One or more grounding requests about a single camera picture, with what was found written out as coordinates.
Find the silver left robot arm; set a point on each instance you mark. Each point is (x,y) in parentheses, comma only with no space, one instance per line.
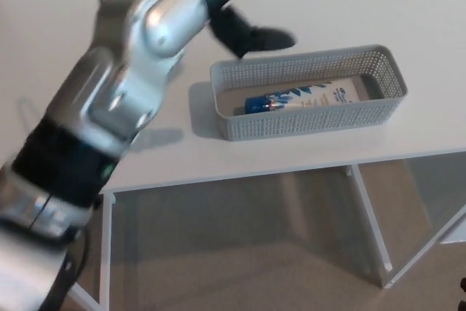
(120,70)

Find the white blue shampoo tube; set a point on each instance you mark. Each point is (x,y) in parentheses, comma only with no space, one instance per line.
(309,94)

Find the small grey perforated container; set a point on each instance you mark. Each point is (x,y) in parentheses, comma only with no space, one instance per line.
(313,121)

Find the white metal table frame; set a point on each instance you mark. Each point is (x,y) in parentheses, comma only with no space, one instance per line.
(109,238)

